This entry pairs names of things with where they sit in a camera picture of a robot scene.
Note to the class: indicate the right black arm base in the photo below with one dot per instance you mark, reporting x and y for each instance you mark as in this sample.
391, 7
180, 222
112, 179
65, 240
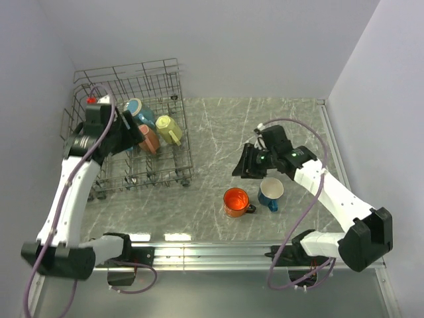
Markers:
285, 256

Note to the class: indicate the orange enamel mug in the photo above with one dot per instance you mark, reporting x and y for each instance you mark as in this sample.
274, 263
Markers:
236, 203

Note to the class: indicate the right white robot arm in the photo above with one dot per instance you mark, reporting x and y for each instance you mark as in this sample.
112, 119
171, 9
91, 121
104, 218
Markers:
367, 232

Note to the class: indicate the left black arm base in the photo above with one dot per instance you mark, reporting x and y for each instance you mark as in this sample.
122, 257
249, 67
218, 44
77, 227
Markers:
137, 255

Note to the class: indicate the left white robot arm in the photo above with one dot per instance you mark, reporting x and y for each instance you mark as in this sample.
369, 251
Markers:
77, 177

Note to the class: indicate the dark blue white-inside mug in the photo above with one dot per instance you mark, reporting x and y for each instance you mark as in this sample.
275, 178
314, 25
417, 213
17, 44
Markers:
269, 192

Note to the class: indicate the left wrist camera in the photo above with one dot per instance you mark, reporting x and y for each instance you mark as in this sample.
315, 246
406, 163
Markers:
105, 100

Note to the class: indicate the pale yellow mug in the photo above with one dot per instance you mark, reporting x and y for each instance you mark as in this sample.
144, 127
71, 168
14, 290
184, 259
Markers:
169, 130

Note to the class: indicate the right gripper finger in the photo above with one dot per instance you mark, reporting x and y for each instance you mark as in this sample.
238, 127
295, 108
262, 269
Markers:
252, 175
244, 164

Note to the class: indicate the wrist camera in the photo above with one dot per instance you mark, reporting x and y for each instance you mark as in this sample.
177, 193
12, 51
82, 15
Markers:
105, 100
260, 127

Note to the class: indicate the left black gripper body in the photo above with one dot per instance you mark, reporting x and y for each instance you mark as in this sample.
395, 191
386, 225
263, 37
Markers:
121, 139

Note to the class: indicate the grey wire dish rack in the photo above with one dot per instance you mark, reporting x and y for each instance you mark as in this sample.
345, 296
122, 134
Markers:
157, 85

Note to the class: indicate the salmon pink mug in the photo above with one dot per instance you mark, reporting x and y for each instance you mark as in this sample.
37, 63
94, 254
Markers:
151, 142

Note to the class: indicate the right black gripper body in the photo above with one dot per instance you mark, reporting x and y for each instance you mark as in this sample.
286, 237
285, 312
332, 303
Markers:
265, 158

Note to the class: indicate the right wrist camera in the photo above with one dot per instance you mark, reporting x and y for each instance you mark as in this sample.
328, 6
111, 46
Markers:
260, 127

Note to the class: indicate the aluminium mounting rail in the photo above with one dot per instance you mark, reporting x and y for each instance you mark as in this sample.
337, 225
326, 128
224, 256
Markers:
212, 255

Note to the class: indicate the light blue yellow-inside mug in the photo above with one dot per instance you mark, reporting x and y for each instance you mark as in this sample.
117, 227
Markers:
141, 113

